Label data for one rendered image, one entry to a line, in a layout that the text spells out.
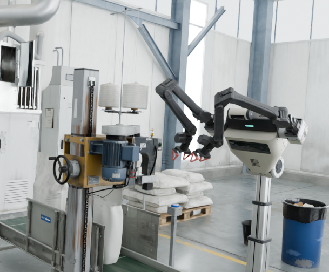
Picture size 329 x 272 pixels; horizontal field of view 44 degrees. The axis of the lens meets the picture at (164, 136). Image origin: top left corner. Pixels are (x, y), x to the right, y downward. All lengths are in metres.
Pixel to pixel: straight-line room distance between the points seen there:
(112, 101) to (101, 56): 4.97
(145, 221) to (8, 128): 2.57
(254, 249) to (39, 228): 1.72
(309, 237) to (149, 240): 1.91
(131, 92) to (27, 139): 3.05
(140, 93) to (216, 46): 7.79
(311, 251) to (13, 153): 3.61
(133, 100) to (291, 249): 2.73
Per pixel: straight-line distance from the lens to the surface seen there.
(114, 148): 2.42
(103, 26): 7.76
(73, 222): 2.67
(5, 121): 5.25
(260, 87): 11.26
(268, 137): 2.58
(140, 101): 2.51
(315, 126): 10.78
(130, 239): 3.44
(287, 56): 11.30
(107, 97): 2.71
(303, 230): 4.51
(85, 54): 7.45
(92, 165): 2.56
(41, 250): 3.53
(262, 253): 2.94
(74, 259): 2.72
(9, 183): 5.37
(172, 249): 3.07
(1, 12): 5.00
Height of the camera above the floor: 1.50
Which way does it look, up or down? 3 degrees down
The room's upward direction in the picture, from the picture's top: 3 degrees clockwise
